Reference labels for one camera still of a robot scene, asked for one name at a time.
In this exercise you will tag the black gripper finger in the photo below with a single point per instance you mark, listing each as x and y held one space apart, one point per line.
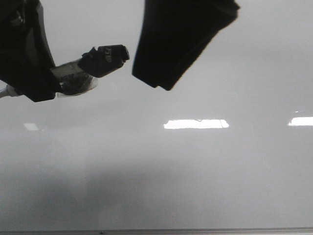
25 57
174 33

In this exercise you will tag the white glossy whiteboard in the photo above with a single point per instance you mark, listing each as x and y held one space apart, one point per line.
230 146

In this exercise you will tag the black marker cap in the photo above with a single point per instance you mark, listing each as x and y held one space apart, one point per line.
104 60

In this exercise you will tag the grey aluminium whiteboard frame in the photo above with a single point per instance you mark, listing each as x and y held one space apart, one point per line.
229 231

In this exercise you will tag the white whiteboard marker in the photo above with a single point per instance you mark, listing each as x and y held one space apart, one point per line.
73 78

